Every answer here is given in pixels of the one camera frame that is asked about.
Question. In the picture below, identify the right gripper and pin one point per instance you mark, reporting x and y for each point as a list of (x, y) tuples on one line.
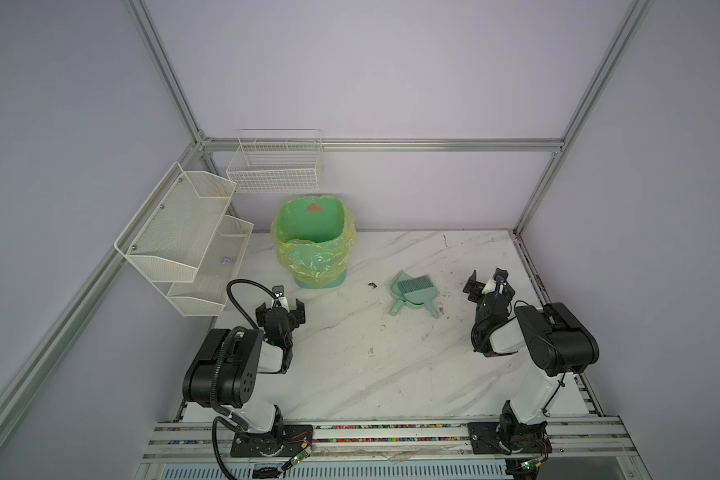
[(474, 288)]

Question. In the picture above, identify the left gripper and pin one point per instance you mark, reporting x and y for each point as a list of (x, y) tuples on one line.
[(296, 316)]

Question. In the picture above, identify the green hand brush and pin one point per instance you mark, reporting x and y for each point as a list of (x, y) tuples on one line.
[(421, 291)]

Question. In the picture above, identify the green plastic dustpan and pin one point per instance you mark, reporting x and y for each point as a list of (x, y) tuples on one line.
[(398, 301)]

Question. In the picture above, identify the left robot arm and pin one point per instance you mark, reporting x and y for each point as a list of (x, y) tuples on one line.
[(223, 373)]

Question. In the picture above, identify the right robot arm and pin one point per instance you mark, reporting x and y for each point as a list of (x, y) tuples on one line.
[(558, 344)]

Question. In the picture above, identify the lower white mesh shelf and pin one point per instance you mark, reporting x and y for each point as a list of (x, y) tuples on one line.
[(206, 295)]

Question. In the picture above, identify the white mesh shelf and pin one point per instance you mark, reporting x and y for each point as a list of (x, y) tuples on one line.
[(206, 295), (167, 239)]

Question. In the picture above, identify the yellow bin liner bag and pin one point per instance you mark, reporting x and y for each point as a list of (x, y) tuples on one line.
[(315, 252)]

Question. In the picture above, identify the upper white mesh shelf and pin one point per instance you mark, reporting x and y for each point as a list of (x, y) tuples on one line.
[(167, 239)]

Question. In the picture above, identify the white wire basket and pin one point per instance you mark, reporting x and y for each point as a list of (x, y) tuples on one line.
[(277, 161)]

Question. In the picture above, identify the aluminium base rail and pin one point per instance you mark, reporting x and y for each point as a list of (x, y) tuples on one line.
[(574, 448)]

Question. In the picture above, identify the aluminium frame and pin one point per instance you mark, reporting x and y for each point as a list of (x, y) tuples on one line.
[(21, 393)]

